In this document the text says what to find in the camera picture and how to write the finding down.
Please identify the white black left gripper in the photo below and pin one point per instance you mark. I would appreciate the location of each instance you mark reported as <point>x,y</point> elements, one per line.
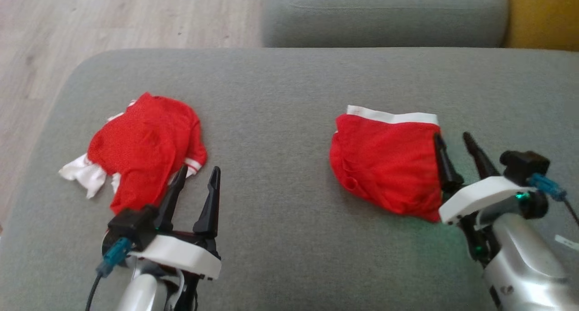
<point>181,256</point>

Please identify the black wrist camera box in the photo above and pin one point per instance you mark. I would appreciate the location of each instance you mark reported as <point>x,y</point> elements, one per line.
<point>131,223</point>
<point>524,164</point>

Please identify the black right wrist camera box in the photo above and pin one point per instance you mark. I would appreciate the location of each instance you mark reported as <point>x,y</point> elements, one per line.
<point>524,164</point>

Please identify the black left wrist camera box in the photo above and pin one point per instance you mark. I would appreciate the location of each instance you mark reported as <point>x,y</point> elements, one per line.
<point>131,223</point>

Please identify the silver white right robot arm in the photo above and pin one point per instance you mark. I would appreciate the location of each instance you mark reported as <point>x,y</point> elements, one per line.
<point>524,261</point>

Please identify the red white basketball jersey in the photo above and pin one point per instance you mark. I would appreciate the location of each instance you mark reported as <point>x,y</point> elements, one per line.
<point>144,143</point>

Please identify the grey fabric sofa cushion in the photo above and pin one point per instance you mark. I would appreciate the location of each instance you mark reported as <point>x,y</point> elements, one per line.
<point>384,17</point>

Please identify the red Bulls basketball shorts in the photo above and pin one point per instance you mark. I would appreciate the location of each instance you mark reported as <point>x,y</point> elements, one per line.
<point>384,162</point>

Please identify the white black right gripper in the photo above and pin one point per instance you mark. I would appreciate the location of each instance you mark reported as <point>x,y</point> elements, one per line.
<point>484,195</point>

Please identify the grey fabric sofa seat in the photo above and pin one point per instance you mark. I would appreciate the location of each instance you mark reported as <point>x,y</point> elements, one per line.
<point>289,121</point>

